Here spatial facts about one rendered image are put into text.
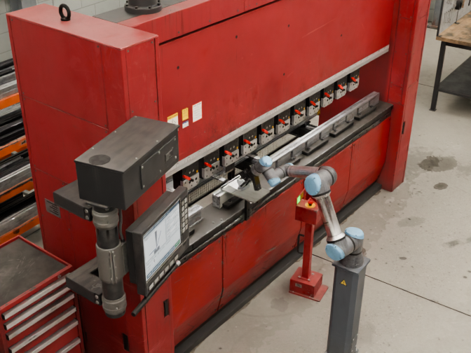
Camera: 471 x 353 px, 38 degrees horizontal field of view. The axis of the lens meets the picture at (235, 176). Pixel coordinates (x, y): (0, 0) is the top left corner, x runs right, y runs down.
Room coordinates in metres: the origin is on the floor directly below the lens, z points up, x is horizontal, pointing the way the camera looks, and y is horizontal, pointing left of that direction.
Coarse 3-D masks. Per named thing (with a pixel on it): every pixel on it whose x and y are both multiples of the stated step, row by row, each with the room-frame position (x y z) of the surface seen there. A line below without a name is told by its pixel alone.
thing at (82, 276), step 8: (88, 264) 2.81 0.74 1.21; (96, 264) 2.81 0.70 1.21; (72, 272) 2.74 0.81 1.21; (80, 272) 2.74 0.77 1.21; (88, 272) 2.74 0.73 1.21; (96, 272) 2.82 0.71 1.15; (72, 280) 2.68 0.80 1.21; (80, 280) 2.68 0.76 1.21; (88, 280) 2.68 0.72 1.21; (96, 280) 2.68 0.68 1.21; (72, 288) 2.68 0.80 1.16; (80, 288) 2.64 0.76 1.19; (88, 288) 2.62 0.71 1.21; (96, 288) 2.62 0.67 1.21; (88, 296) 2.61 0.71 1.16; (96, 296) 2.57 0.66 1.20
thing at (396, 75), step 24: (408, 0) 5.59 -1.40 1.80; (408, 24) 5.57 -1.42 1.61; (408, 48) 5.56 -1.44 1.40; (360, 72) 5.81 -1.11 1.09; (384, 72) 5.67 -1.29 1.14; (408, 72) 5.54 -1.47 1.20; (360, 96) 5.80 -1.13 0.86; (384, 96) 5.65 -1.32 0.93; (408, 96) 5.58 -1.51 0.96; (408, 120) 5.64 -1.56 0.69; (408, 144) 5.71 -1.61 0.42; (384, 168) 5.60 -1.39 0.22
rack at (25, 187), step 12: (12, 96) 4.50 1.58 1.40; (0, 108) 4.40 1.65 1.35; (12, 144) 4.44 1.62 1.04; (24, 144) 4.53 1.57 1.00; (0, 156) 4.34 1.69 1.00; (12, 192) 4.38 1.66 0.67; (24, 192) 4.92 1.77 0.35; (36, 216) 4.54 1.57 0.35; (24, 228) 4.42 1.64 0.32; (0, 240) 4.24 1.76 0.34
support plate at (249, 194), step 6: (240, 180) 4.03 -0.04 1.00; (228, 186) 3.94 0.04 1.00; (252, 186) 3.94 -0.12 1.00; (228, 192) 3.87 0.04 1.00; (234, 192) 3.87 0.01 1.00; (240, 192) 3.87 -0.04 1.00; (246, 192) 3.87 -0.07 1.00; (252, 192) 3.87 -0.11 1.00; (258, 192) 3.87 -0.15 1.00; (264, 192) 3.87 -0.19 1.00; (270, 192) 3.89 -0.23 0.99; (246, 198) 3.79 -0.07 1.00; (252, 198) 3.79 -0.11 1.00; (258, 198) 3.79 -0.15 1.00
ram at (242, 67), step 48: (288, 0) 4.41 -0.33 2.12; (336, 0) 4.90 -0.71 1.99; (384, 0) 5.51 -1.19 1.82; (192, 48) 3.66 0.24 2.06; (240, 48) 4.01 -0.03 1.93; (288, 48) 4.43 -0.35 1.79; (336, 48) 4.95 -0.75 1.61; (192, 96) 3.66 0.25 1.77; (240, 96) 4.02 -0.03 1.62; (288, 96) 4.45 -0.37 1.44; (192, 144) 3.65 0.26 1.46
